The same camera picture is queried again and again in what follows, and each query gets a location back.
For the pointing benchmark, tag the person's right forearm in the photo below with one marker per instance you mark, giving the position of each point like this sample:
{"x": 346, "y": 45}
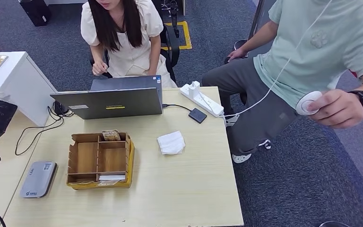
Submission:
{"x": 96, "y": 53}
{"x": 259, "y": 36}

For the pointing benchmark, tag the black square card reader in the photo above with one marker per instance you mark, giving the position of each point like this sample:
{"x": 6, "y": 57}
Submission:
{"x": 197, "y": 115}

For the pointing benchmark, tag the hotel room key card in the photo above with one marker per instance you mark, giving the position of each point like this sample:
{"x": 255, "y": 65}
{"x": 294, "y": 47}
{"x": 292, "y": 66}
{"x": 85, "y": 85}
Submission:
{"x": 111, "y": 135}

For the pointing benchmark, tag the person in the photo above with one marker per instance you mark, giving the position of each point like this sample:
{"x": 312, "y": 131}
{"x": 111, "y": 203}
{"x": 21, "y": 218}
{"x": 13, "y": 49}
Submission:
{"x": 310, "y": 62}
{"x": 128, "y": 53}

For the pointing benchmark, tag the person's right hand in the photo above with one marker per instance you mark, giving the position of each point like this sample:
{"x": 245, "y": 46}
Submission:
{"x": 99, "y": 68}
{"x": 237, "y": 54}

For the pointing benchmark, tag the person's hand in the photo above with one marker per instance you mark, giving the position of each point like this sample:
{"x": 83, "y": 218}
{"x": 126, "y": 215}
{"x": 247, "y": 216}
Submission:
{"x": 99, "y": 68}
{"x": 335, "y": 109}
{"x": 237, "y": 54}

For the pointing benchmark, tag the white card stack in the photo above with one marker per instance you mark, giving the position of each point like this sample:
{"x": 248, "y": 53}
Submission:
{"x": 112, "y": 177}

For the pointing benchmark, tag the printed card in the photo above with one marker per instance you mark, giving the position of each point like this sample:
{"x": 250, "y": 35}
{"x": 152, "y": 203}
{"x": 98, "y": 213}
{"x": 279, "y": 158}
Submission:
{"x": 108, "y": 183}

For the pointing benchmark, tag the person's left hand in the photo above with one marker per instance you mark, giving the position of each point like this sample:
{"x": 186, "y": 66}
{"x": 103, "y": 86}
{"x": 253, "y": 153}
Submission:
{"x": 335, "y": 109}

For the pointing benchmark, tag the grey ID reader box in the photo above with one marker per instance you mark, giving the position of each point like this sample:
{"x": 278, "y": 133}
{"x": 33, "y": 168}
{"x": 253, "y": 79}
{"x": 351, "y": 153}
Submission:
{"x": 37, "y": 180}

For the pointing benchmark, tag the white power strip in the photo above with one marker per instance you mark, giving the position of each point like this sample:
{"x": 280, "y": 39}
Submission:
{"x": 205, "y": 101}

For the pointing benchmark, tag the white charger plug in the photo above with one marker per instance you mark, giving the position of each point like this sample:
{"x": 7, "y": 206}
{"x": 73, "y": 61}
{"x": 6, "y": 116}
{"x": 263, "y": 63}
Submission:
{"x": 195, "y": 87}

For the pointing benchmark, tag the white tissue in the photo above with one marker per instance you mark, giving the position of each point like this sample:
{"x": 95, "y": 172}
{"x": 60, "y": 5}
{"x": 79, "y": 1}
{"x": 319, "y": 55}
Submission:
{"x": 171, "y": 143}

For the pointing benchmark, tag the white shoe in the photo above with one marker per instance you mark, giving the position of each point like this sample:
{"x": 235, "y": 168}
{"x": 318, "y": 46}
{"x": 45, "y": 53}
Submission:
{"x": 231, "y": 120}
{"x": 241, "y": 158}

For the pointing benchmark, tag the grey laptop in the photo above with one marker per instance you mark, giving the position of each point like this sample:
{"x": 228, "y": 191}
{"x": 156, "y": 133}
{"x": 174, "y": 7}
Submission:
{"x": 112, "y": 103}

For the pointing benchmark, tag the small white caster wheel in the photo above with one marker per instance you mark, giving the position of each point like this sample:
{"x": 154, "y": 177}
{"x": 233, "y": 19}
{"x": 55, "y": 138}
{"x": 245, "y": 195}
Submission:
{"x": 266, "y": 144}

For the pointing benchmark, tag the black stand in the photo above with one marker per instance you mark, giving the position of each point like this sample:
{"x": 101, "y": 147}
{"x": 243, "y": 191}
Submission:
{"x": 173, "y": 15}

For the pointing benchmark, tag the wooden organiser box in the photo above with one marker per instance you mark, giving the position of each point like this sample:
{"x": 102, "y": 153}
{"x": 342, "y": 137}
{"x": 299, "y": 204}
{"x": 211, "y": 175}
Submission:
{"x": 84, "y": 156}

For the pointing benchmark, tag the black mouse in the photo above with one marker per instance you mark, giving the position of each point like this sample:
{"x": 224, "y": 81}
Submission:
{"x": 59, "y": 108}

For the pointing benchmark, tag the white round controller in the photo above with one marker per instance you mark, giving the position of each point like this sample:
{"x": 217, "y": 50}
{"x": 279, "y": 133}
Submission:
{"x": 306, "y": 105}

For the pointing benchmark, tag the dark grey panel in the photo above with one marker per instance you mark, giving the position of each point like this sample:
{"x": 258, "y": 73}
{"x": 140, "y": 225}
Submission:
{"x": 258, "y": 12}

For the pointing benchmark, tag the white cabinet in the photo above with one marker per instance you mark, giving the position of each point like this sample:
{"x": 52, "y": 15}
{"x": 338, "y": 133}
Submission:
{"x": 18, "y": 84}

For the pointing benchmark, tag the black case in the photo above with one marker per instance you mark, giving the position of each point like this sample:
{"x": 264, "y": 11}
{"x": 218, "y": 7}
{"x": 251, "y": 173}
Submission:
{"x": 36, "y": 11}

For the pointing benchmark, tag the chrome round base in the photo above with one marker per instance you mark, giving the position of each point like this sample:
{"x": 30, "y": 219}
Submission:
{"x": 335, "y": 224}

